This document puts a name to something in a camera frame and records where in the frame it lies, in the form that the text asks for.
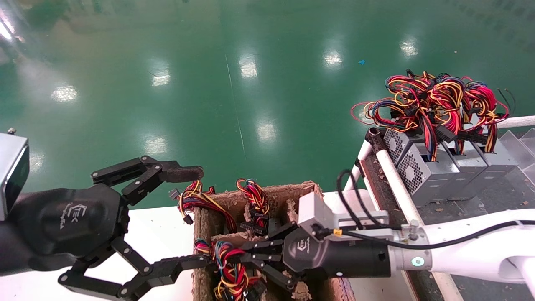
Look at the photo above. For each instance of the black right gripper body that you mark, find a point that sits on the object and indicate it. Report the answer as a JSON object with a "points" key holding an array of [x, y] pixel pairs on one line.
{"points": [[351, 261]]}

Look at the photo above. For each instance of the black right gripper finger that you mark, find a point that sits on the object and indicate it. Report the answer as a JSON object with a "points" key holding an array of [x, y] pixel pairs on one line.
{"points": [[276, 267], [267, 246]]}

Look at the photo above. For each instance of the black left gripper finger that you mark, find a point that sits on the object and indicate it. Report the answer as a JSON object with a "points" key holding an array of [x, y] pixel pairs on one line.
{"points": [[179, 174], [167, 267]]}

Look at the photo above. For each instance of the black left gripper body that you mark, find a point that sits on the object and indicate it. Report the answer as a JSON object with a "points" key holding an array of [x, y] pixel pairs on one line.
{"points": [[69, 221]]}

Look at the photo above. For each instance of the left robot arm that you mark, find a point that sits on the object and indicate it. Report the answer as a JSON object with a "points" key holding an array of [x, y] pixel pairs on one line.
{"points": [[6, 255]]}

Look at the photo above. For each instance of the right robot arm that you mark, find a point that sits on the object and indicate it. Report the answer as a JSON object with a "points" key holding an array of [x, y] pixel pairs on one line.
{"points": [[480, 255]]}

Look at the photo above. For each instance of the brown cardboard divider box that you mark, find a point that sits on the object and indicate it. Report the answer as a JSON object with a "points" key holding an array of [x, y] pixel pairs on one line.
{"points": [[284, 196]]}

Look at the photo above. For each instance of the grey mesh power supply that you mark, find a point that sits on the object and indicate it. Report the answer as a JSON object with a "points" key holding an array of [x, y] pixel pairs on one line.
{"points": [[395, 144], [499, 161], [413, 175], [468, 167]]}

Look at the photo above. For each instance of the short white pipe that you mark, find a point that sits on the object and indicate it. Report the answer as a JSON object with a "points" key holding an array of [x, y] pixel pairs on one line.
{"points": [[364, 154]]}

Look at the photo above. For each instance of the dusty dark pipe joint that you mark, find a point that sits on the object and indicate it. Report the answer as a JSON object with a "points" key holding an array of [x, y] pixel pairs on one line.
{"points": [[377, 140]]}

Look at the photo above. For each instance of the clear plastic tray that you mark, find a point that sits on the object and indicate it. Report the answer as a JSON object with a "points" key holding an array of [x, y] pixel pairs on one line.
{"points": [[522, 146]]}

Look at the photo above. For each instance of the thin white pipe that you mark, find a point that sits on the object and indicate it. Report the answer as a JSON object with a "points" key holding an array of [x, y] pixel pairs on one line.
{"points": [[518, 122]]}

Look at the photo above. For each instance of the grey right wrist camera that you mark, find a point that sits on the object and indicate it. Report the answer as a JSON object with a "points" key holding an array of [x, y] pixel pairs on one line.
{"points": [[322, 213]]}

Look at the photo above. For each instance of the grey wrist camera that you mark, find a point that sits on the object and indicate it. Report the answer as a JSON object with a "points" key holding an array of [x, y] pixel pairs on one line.
{"points": [[10, 175], [322, 213]]}

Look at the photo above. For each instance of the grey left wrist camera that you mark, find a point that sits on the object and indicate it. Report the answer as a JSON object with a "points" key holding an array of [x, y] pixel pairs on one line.
{"points": [[10, 175]]}

